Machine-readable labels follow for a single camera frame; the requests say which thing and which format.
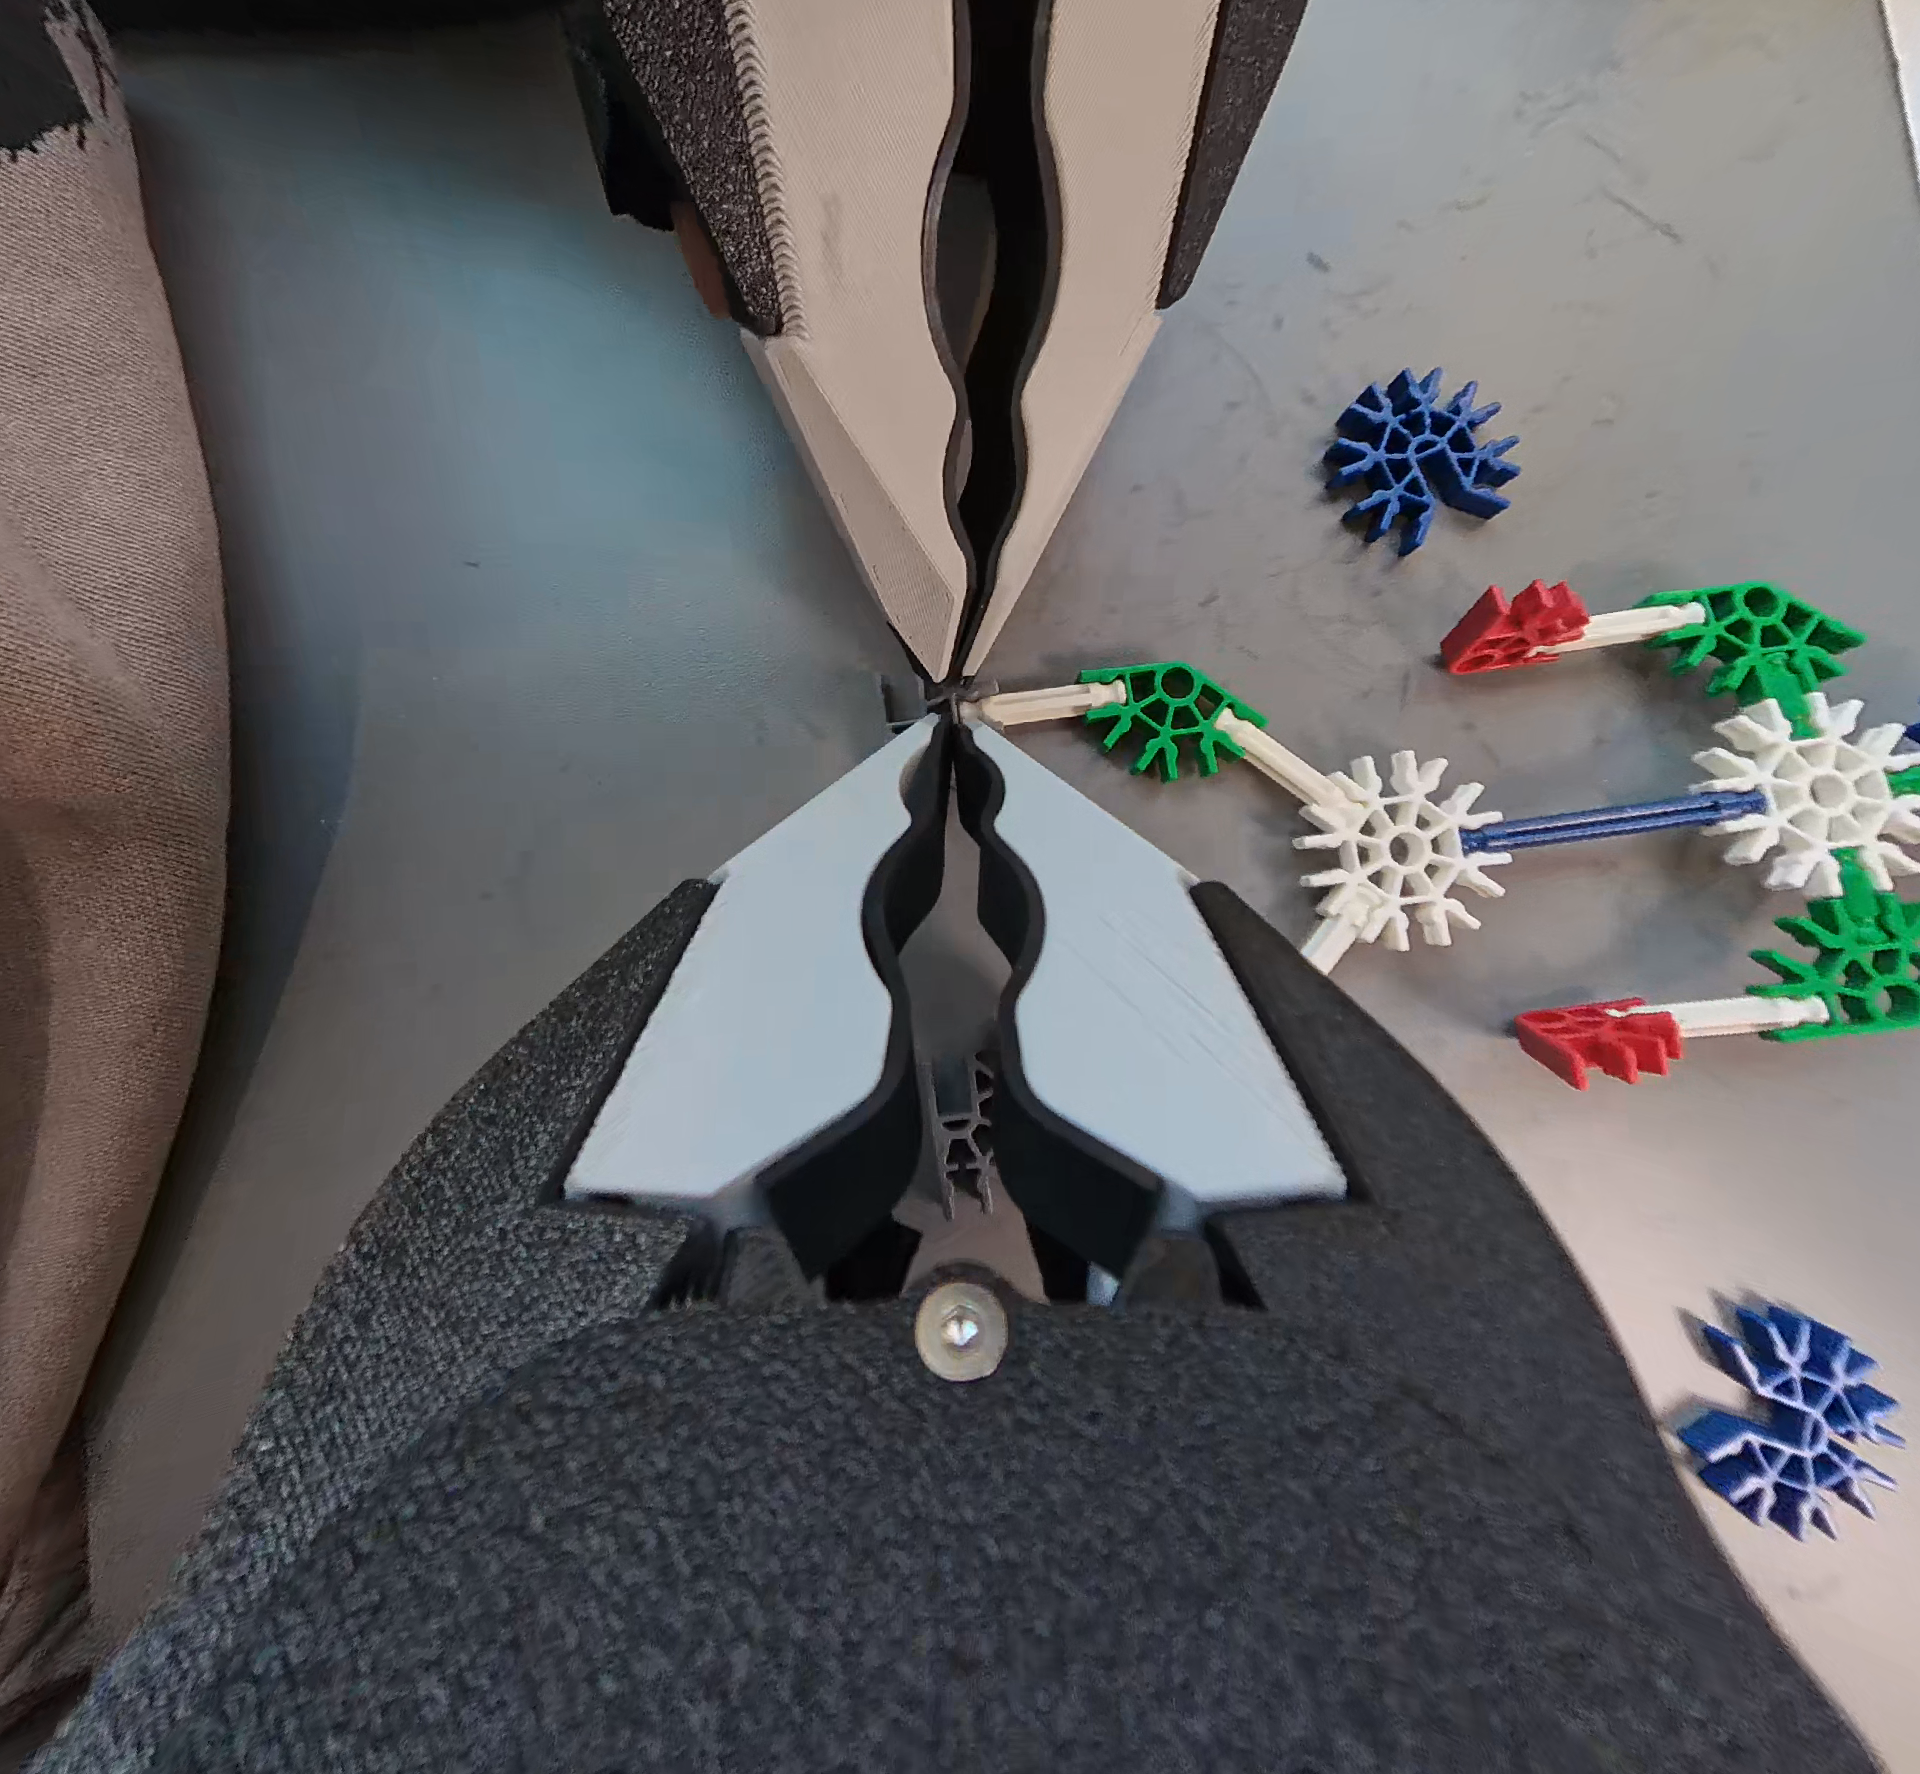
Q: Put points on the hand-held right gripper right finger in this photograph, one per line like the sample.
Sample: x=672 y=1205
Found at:
x=1169 y=1041

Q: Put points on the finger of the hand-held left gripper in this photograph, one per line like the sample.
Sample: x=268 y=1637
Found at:
x=1141 y=79
x=855 y=153

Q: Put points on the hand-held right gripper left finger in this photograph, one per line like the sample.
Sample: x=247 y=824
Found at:
x=750 y=1041

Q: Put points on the construction toy figure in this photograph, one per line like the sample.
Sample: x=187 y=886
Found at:
x=1403 y=844

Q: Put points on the red toy connector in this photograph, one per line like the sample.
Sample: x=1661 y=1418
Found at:
x=1514 y=626
x=1599 y=1041

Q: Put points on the blue snowflake toy connector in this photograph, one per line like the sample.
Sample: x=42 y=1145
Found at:
x=1792 y=1414
x=1418 y=452

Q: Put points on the grey desk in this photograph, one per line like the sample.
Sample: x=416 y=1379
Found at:
x=450 y=452

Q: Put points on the person's left hand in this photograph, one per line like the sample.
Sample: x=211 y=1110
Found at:
x=702 y=265

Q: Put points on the folded instruction sheet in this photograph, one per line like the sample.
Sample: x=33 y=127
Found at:
x=1893 y=3

